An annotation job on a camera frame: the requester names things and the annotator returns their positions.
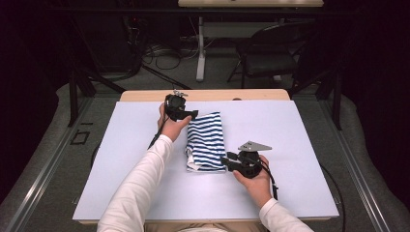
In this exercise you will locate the light wooden table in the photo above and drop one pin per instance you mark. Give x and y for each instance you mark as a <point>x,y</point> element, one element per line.
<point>225,95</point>

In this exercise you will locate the person's right hand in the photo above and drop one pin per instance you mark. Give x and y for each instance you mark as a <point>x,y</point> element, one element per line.
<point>259,187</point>

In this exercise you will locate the aluminium floor rail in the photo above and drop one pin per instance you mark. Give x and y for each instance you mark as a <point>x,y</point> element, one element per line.
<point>361,180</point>
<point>38,183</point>

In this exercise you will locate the dark curtain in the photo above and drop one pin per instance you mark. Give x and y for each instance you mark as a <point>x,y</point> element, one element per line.
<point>386,96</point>
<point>19,96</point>

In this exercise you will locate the black folding chair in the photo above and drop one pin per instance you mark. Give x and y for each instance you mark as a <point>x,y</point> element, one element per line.
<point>270,61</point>

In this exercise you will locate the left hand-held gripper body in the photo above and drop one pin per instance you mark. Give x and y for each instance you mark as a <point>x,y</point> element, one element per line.
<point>175,104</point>

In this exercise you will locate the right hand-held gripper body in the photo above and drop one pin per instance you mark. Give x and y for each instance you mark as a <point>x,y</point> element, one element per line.
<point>251,164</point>

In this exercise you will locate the person's lap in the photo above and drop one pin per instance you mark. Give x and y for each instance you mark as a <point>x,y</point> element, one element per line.
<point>161,227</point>

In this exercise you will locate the blue white striped polo shirt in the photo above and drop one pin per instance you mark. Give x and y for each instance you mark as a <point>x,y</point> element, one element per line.
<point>206,141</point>

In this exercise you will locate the black metal stand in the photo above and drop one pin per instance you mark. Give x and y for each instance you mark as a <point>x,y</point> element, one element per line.
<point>73,96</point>
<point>336,100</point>

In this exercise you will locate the white desk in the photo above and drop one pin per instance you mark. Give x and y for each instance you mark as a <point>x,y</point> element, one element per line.
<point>200,48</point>

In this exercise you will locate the person's left hand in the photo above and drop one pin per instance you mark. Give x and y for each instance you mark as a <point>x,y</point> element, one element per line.
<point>172,129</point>

